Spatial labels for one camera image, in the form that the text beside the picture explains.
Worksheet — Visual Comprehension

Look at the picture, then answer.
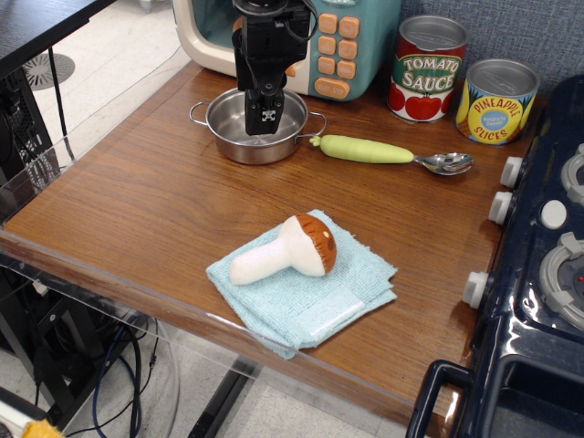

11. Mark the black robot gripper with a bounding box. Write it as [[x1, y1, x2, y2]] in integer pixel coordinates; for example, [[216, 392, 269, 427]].
[[232, 1, 311, 136]]

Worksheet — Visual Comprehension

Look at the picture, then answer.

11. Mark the teal toy microwave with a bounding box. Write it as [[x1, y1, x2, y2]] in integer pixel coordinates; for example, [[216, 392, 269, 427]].
[[172, 0, 402, 101]]

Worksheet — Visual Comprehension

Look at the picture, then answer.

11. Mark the small steel pot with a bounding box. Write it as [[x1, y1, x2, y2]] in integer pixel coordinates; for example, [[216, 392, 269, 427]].
[[189, 89, 328, 165]]

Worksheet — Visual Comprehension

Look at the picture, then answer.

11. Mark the tomato sauce can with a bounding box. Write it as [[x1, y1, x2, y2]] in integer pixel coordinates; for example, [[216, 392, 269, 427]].
[[388, 15, 469, 122]]

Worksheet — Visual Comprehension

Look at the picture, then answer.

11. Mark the light blue folded cloth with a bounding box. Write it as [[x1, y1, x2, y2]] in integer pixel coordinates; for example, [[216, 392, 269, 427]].
[[206, 210, 397, 360]]

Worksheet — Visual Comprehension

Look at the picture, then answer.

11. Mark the pineapple slices can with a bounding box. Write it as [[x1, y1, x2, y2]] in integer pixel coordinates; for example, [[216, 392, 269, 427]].
[[455, 58, 540, 145]]

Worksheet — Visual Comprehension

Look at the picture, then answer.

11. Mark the black desk at left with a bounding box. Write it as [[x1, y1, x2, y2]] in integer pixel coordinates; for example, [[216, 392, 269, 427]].
[[1, 0, 113, 78]]

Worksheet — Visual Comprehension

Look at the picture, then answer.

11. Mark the white stove knob top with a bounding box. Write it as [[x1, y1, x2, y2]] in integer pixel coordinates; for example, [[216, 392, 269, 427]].
[[499, 156, 523, 189]]

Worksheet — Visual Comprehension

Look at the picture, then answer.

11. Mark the white stove knob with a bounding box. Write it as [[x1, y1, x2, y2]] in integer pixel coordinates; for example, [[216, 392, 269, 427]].
[[499, 156, 523, 189], [488, 192, 512, 225], [463, 272, 489, 309]]

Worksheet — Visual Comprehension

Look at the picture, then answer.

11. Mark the white stove knob middle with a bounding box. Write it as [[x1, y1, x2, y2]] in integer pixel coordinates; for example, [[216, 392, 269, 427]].
[[488, 192, 512, 225]]

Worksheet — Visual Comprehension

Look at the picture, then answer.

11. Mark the white stove knob bottom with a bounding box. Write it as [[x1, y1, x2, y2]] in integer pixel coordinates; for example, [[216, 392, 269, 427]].
[[463, 272, 489, 309]]

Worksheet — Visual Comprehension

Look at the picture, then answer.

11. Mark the black table leg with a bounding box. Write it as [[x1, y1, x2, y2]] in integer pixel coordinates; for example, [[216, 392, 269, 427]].
[[187, 368, 254, 438]]

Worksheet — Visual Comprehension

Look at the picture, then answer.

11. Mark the dark blue toy stove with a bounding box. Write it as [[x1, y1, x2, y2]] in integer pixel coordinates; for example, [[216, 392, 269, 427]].
[[407, 76, 583, 437]]

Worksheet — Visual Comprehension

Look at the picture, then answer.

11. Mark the yellow sponge at corner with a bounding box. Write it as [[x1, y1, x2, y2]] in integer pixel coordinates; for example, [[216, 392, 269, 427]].
[[21, 420, 63, 438]]

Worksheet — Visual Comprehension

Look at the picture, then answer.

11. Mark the spoon with green carrot handle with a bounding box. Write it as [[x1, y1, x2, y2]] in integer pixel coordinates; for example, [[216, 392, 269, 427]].
[[309, 135, 475, 176]]

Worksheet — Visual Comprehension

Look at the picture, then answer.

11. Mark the blue cable under table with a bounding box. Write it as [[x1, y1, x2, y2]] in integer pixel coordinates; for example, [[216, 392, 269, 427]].
[[92, 326, 142, 438]]

